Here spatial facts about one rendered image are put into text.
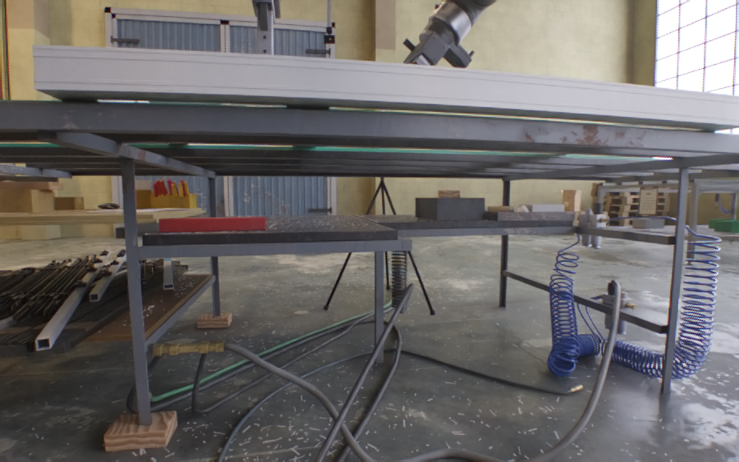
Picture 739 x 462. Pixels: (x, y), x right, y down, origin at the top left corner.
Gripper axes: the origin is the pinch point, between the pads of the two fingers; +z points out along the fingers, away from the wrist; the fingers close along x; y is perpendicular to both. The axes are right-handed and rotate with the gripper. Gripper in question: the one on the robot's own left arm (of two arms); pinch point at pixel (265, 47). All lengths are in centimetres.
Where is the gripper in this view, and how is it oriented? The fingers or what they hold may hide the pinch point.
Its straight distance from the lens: 73.9
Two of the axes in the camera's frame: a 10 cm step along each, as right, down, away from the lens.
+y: 9.8, -0.2, 1.9
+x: -1.9, -0.9, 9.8
